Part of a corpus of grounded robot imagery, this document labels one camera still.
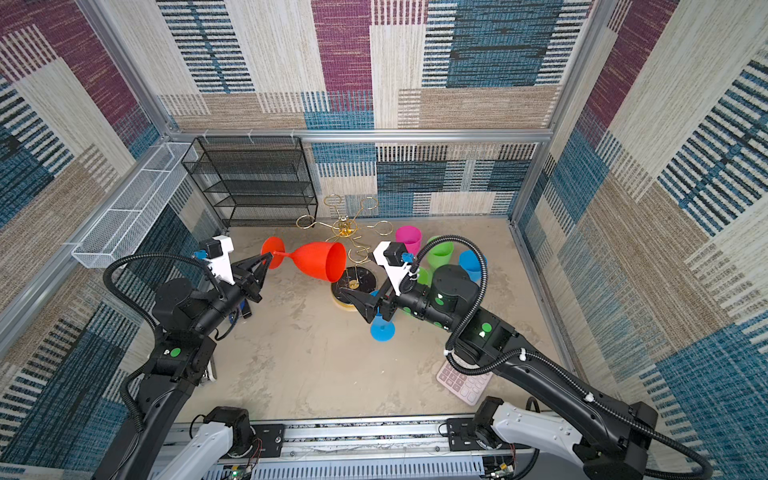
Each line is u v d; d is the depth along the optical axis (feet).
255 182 3.63
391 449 2.39
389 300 1.65
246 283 1.88
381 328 3.02
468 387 2.61
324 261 1.92
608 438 1.27
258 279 2.05
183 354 1.61
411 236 3.16
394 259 1.52
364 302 1.64
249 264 2.01
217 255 1.82
